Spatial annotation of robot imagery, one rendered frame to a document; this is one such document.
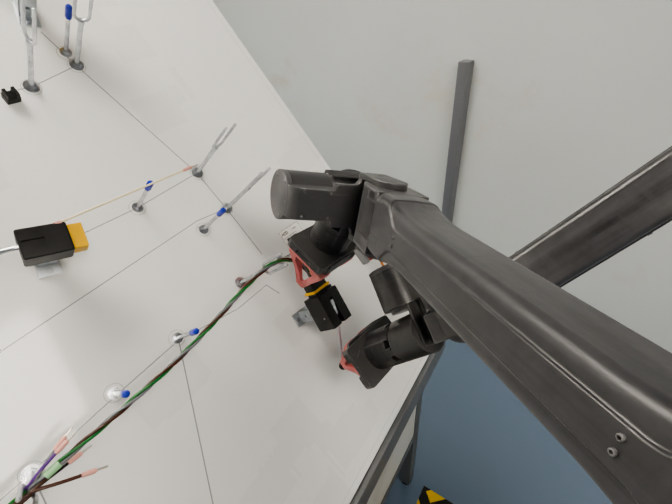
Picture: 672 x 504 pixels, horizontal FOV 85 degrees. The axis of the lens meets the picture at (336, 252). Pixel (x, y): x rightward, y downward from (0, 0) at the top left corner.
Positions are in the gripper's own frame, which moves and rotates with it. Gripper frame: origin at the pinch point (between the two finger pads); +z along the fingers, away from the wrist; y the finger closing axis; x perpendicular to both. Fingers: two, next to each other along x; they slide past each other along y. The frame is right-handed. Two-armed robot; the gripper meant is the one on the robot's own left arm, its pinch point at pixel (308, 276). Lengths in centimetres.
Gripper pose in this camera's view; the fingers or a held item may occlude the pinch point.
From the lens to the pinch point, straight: 58.5
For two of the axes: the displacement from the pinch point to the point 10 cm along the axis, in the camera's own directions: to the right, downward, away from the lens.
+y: -6.2, 3.9, -6.8
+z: -3.6, 6.3, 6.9
